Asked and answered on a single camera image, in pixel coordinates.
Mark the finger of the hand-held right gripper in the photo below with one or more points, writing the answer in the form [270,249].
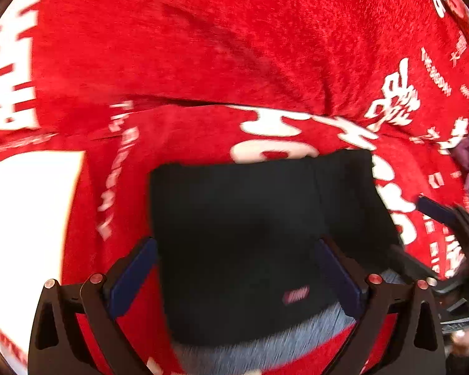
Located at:
[408,261]
[435,211]

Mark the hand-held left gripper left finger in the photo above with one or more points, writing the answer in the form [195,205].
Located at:
[135,273]

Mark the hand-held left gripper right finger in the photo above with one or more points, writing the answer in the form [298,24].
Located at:
[338,275]

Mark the black pants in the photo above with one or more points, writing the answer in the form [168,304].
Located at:
[238,242]

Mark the grey-blue patterned cloth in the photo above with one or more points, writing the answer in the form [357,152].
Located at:
[265,349]

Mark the cream pink cloth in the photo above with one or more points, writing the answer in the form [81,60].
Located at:
[23,242]

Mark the red blanket with white print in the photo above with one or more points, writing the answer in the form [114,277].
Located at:
[219,47]

